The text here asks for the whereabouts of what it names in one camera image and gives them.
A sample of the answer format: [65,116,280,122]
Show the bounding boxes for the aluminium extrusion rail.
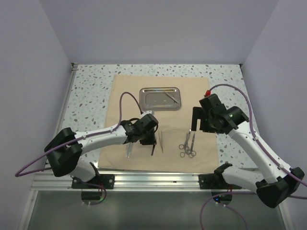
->
[31,167,263,192]

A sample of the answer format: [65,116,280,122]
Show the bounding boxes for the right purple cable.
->
[200,83,307,230]

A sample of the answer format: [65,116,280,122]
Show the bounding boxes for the thin pointed steel tweezers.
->
[158,131,164,153]

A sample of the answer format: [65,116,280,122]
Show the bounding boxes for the stainless steel instrument tray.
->
[139,87,181,111]

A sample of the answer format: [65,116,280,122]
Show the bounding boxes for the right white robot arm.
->
[191,94,305,208]

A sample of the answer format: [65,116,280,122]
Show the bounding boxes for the steel clamp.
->
[178,130,191,151]

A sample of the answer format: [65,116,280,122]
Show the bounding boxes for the steel surgical scissors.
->
[189,133,196,158]

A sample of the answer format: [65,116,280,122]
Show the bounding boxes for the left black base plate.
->
[71,174,115,189]

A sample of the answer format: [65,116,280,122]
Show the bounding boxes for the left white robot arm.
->
[44,113,158,188]

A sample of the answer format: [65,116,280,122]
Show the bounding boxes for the steel forceps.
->
[180,149,189,158]

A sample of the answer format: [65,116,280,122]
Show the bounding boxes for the beige cloth wrap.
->
[98,75,219,174]

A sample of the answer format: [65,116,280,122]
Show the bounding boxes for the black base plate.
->
[198,173,230,190]
[71,174,115,189]

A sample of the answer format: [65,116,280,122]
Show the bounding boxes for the left side aluminium rail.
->
[44,62,78,171]

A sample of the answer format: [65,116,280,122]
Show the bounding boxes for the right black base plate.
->
[198,173,230,190]

